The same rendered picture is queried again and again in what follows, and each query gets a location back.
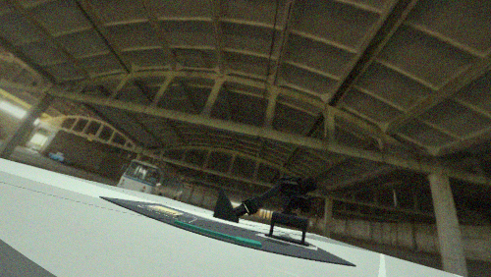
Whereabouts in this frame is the cream tile with dark square mark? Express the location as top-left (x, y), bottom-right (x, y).
top-left (147, 205), bottom-right (184, 217)

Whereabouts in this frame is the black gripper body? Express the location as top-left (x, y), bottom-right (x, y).
top-left (281, 181), bottom-right (300, 214)

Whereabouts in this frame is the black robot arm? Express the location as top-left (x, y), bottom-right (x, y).
top-left (232, 175), bottom-right (318, 219)

